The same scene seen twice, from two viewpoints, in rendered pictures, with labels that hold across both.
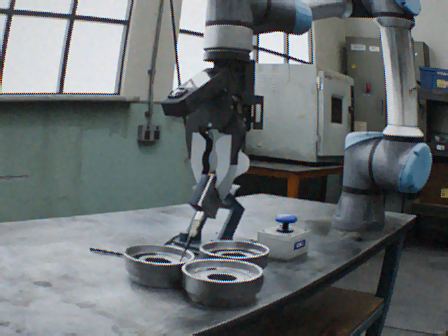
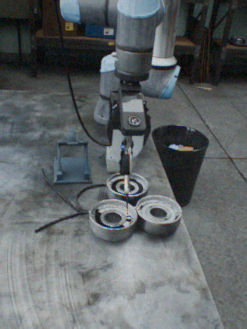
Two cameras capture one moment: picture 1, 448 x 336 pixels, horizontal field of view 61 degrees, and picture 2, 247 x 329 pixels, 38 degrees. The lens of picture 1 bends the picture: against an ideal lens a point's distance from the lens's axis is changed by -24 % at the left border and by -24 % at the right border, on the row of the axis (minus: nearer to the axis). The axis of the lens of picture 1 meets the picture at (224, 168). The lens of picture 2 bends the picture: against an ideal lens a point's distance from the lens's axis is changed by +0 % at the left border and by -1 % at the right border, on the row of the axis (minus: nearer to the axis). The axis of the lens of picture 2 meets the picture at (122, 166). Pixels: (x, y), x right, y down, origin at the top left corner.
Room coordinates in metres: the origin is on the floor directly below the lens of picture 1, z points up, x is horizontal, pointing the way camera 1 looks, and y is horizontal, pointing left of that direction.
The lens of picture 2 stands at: (0.23, 0.55, 1.34)
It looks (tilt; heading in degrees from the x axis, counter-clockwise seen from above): 31 degrees down; 312
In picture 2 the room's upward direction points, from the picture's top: 5 degrees clockwise
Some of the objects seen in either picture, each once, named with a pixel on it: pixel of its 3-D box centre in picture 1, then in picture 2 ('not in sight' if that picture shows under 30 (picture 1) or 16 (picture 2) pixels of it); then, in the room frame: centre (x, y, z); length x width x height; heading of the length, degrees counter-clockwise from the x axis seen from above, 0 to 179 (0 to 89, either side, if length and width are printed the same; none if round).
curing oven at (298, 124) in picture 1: (308, 114); not in sight; (3.24, -0.55, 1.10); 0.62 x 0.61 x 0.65; 141
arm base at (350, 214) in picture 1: (361, 205); (115, 105); (1.08, -0.34, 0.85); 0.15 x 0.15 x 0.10
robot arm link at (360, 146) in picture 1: (367, 158); (119, 74); (1.08, -0.34, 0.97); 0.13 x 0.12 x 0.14; 32
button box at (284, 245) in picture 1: (285, 241); (119, 158); (0.83, -0.12, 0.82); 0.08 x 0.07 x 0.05; 141
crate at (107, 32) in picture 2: not in sight; (107, 26); (3.35, -2.49, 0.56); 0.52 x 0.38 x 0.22; 48
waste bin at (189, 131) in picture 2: not in sight; (174, 167); (1.25, -1.08, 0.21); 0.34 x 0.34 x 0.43
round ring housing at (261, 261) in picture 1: (233, 260); (126, 189); (0.71, -0.02, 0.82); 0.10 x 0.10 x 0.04
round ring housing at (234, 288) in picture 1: (221, 283); (157, 215); (0.60, -0.01, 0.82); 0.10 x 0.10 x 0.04
